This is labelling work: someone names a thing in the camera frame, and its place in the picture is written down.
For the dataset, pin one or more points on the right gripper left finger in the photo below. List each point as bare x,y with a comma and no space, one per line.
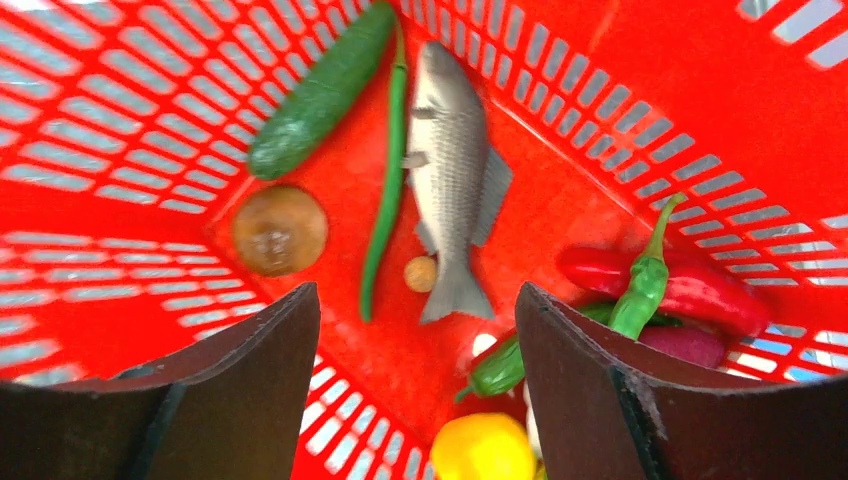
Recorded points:
227,407

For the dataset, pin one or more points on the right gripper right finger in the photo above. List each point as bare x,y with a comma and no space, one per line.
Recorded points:
608,407

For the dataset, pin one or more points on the yellow toy pepper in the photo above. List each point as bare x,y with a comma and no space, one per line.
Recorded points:
482,446

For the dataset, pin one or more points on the red plastic basket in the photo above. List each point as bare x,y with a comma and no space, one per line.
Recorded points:
125,127

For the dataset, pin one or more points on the grey toy fish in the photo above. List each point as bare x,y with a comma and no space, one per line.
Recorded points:
458,179

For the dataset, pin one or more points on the dark green small pepper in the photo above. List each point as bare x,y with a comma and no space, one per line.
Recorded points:
502,367

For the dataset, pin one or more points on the purple toy vegetable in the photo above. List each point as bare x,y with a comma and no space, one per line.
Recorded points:
690,344

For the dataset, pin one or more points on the red toy pepper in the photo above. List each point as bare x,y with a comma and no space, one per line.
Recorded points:
695,288

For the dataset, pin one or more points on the brown round toy mushroom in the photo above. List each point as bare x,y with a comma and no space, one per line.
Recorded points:
279,230

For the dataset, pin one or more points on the long green chili pepper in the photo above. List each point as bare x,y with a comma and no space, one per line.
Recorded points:
393,179

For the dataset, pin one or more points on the small tan ball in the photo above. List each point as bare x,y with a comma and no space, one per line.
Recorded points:
420,274

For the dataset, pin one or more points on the green toy cucumber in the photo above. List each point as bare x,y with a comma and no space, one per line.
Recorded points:
315,107

